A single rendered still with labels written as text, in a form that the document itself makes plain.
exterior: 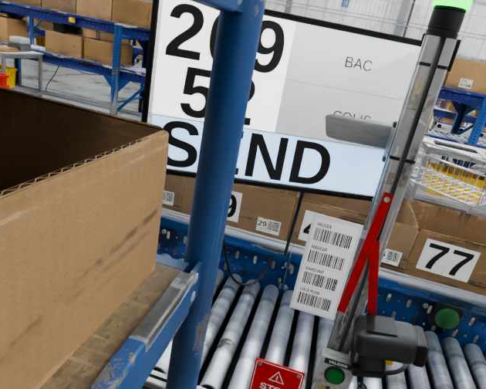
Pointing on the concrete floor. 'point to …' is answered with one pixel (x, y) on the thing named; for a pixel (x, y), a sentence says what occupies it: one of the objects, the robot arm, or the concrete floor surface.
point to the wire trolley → (461, 181)
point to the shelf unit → (168, 325)
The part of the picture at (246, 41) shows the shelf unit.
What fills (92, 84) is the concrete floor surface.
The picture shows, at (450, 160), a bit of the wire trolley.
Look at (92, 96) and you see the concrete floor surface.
